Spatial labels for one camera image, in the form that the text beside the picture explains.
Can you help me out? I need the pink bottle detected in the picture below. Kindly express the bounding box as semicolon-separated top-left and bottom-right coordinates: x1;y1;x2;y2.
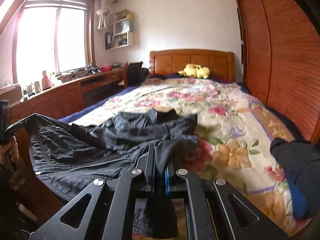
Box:
41;70;52;90

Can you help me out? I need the wooden headboard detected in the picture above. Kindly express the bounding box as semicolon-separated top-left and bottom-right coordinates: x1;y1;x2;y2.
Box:
149;49;235;82

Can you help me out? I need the dark blue garment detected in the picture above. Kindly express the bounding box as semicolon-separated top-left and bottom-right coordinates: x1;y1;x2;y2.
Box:
270;138;319;219

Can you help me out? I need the white hanging plush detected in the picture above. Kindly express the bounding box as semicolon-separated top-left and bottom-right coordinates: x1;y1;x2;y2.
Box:
96;0;116;30

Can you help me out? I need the red basket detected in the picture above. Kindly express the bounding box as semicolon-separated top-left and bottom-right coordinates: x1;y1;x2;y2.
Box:
100;65;112;73

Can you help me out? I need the black jacket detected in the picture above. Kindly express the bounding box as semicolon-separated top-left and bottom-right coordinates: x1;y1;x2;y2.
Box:
24;108;200;238

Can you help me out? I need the wooden desk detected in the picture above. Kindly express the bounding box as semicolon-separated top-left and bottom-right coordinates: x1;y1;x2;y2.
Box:
11;68;123;226

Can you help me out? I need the yellow plush toy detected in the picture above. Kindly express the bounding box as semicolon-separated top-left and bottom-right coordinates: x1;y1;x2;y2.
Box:
178;63;210;79

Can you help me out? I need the dark desk chair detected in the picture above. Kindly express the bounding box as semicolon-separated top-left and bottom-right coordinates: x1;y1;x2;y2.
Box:
123;61;143;88

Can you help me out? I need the white wall shelf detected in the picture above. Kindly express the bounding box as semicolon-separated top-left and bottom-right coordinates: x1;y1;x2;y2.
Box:
105;9;134;50

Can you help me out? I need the person left hand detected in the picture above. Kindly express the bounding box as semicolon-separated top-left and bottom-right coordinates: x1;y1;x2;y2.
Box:
0;136;20;171

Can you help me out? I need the wooden louvered wardrobe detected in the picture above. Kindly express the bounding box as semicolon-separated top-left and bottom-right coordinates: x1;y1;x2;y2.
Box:
236;0;319;143

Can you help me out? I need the floral bed blanket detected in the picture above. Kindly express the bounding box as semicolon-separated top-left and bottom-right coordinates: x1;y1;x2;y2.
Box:
63;77;310;236

